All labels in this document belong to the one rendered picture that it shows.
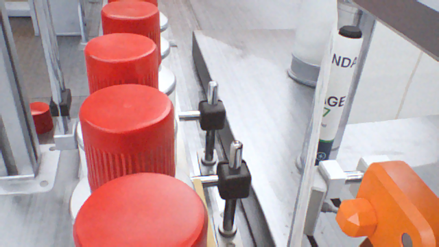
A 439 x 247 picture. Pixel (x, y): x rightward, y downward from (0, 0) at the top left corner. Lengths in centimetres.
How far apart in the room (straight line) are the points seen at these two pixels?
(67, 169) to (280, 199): 26
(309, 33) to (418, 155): 22
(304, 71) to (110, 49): 46
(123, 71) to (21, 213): 33
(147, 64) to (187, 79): 52
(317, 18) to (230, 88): 15
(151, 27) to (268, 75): 42
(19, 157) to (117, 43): 32
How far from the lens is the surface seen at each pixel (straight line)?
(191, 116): 46
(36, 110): 58
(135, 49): 18
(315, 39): 59
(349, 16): 36
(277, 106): 55
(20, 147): 49
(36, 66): 77
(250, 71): 63
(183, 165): 38
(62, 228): 45
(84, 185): 17
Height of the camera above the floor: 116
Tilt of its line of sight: 34 degrees down
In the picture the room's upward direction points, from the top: 4 degrees clockwise
